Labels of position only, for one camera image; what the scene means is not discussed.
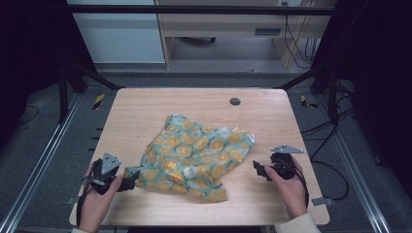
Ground black frame stand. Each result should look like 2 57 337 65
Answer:
275 62 342 126
57 61 126 124

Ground aluminium floor rail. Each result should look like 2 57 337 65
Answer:
315 93 394 233
0 93 83 233

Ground black frame crossbar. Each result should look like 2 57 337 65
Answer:
64 4 338 17

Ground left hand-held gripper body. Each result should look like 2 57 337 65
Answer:
86 151 124 195

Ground green orange-print cloth bag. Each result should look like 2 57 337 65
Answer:
122 114 257 204

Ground person's right hand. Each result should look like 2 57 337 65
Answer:
264 157 309 221

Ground black hanging cables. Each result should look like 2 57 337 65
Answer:
281 1 321 70

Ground dark curtain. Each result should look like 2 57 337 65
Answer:
0 0 98 150
310 0 412 192

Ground thin black floor cable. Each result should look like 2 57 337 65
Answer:
18 105 41 126

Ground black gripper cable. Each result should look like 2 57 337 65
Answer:
76 158 100 227
287 159 311 209

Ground person's left hand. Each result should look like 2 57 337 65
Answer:
78 164 123 233

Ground white cabinet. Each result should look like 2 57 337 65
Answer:
66 0 166 65

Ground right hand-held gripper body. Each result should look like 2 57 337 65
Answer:
270 144 305 181

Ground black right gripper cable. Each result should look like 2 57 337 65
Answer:
287 159 311 209

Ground black floor cables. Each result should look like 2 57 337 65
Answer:
300 81 356 202

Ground yellow black tape strip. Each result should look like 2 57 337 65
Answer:
91 92 106 111

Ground light wooden desk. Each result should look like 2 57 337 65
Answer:
154 0 338 70

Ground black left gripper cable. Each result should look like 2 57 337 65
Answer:
76 158 100 227

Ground yellow handled tool right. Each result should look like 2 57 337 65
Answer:
299 94 319 110

